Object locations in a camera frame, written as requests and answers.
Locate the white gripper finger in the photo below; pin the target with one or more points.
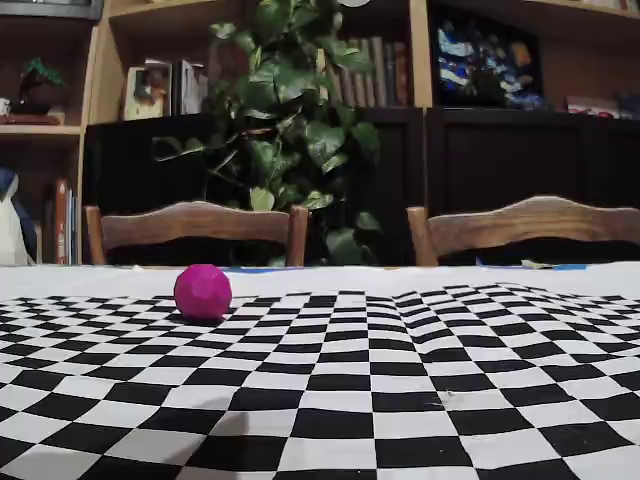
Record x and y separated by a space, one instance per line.
355 2

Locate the pink faceted ball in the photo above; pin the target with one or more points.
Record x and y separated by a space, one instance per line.
202 294

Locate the red white flat box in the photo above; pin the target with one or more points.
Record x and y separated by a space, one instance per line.
592 106

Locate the dark gray box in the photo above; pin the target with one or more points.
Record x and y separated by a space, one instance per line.
50 9

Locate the tan old book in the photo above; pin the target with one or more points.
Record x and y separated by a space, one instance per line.
365 72

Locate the gray old book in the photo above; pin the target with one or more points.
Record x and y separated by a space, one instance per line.
377 72

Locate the dark brown old book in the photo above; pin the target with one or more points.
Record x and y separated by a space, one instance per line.
389 75

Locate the wide light wood bookshelf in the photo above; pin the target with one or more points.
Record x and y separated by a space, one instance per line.
420 50

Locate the reddish brown old book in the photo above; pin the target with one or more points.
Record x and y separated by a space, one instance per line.
401 75

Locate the green pothos plant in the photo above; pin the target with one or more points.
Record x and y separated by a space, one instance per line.
290 100

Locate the starry night picture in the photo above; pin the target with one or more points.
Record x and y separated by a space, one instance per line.
487 65

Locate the white upright book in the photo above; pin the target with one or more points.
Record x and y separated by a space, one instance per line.
190 90

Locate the black low cabinet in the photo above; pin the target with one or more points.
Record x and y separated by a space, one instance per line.
500 160

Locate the illustrated picture card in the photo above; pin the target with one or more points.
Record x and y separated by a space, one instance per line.
147 92

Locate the brown wooden chair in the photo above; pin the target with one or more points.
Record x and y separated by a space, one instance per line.
200 222
540 220

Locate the blue tape strip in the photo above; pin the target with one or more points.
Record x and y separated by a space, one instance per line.
265 269
570 266

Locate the small blue container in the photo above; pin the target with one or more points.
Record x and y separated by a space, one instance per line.
630 105

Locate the small bonsai tree model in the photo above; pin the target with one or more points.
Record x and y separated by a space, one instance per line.
40 85

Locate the narrow light wood bookshelf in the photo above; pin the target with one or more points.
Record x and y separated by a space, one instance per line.
40 130

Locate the reddish flat stand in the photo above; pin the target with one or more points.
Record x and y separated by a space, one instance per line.
35 119

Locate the thin pale blue book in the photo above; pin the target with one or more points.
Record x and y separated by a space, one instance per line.
72 230

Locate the white patterned mug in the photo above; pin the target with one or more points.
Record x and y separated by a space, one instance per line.
4 107

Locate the orange spined book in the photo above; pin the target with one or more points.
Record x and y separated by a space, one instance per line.
60 225

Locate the blue white penguin figure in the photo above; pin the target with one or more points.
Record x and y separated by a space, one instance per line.
10 230

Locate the black white checkered cloth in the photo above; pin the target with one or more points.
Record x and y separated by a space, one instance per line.
320 425

